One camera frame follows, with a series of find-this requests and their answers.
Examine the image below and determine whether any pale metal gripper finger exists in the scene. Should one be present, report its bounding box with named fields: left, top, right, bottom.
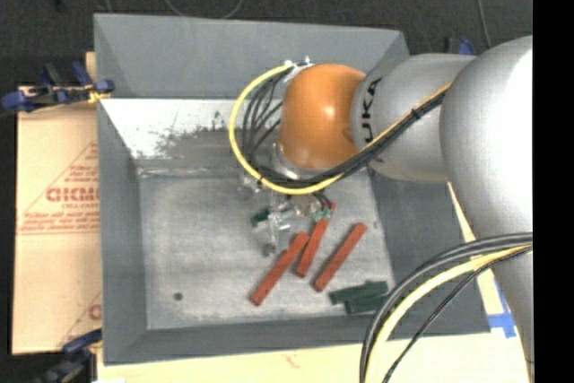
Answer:
left=261, top=221, right=292, bottom=258
left=249, top=208, right=292, bottom=227

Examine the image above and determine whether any red-brown flat block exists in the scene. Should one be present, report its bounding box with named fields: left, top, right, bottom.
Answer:
left=249, top=231, right=312, bottom=308
left=311, top=222, right=370, bottom=293
left=293, top=202, right=337, bottom=279

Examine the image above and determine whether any grey metal bin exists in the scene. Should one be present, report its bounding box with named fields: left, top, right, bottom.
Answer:
left=92, top=13, right=491, bottom=365

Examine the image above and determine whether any dark green flat block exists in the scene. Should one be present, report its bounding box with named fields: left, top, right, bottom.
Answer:
left=327, top=280, right=390, bottom=307
left=343, top=293, right=397, bottom=316

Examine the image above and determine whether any brown cardboard board, red print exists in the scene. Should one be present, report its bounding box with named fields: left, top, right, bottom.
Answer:
left=10, top=95, right=104, bottom=356

